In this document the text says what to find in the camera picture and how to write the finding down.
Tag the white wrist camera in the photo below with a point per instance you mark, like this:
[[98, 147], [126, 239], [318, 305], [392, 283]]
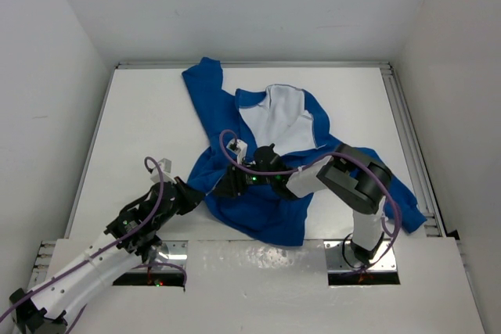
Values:
[[238, 148], [162, 172]]

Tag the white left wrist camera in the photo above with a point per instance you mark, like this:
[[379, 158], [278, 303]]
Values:
[[162, 172]]

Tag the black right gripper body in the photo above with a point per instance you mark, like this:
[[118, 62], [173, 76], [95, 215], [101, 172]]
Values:
[[242, 178]]

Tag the blue zip-up fleece jacket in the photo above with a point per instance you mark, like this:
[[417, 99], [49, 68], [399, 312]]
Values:
[[289, 118]]

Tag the metal base mounting plate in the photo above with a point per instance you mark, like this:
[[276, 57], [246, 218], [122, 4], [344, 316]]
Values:
[[331, 256]]

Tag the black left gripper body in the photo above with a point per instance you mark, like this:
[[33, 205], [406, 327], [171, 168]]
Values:
[[183, 202]]

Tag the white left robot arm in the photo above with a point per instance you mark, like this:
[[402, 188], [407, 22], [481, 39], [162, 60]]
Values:
[[54, 306]]

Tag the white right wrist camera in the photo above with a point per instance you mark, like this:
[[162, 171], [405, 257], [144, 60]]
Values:
[[238, 148]]

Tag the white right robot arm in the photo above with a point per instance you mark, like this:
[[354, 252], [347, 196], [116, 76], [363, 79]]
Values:
[[360, 181]]

